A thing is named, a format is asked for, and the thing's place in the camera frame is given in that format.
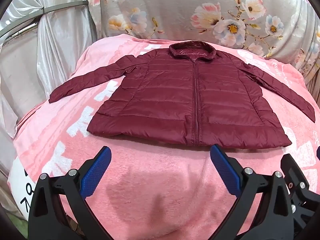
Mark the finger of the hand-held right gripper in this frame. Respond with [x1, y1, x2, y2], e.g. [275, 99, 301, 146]
[280, 154, 316, 233]

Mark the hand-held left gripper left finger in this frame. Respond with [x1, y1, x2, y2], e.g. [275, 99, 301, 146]
[28, 146, 112, 240]

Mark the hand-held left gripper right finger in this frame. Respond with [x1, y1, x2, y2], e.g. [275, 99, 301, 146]
[210, 144, 296, 240]

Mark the grey metal bar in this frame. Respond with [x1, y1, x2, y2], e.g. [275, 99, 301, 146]
[0, 1, 90, 39]

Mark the white satin curtain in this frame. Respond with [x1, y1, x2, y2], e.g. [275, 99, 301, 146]
[0, 0, 100, 138]

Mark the maroon puffer jacket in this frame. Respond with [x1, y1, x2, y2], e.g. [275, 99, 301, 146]
[48, 42, 315, 149]

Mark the pink printed blanket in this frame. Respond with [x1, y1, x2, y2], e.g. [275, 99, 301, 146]
[7, 33, 320, 240]

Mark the grey floral cloth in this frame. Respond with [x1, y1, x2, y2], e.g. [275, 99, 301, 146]
[86, 0, 320, 90]

